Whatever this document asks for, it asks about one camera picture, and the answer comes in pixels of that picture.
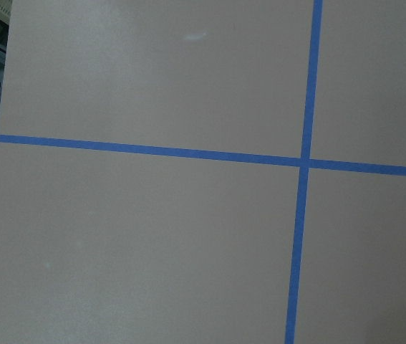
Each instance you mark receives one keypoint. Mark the blue tape grid lines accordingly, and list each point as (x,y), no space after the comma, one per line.
(204,172)

